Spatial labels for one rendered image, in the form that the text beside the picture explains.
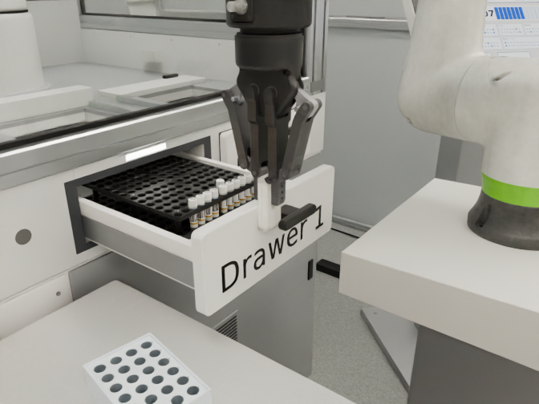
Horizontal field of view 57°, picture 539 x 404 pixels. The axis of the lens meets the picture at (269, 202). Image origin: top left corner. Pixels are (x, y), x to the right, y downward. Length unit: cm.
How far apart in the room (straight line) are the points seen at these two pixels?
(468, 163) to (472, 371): 81
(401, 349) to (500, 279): 115
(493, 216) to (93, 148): 59
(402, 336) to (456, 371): 99
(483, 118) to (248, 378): 47
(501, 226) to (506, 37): 78
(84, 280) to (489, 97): 64
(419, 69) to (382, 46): 156
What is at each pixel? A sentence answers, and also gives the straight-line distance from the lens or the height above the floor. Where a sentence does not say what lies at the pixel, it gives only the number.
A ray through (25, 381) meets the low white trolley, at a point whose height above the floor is 76.
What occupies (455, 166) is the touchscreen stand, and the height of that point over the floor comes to 69.
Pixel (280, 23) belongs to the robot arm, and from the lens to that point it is 52.
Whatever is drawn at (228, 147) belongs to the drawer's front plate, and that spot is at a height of 90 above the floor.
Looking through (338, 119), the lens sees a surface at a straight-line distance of 253.
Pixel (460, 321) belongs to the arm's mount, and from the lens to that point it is 69.
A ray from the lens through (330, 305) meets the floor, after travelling 204.
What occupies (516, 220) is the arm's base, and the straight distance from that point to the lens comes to 78.
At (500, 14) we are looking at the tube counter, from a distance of 151.
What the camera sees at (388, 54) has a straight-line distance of 236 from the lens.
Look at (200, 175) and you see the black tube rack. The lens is 80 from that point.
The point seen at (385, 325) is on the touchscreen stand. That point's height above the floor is 3.
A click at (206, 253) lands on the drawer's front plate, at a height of 90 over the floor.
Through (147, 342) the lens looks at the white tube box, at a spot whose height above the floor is 79.
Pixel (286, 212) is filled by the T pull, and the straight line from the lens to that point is 63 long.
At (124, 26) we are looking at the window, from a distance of 79.
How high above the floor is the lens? 118
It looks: 24 degrees down
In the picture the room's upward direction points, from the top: straight up
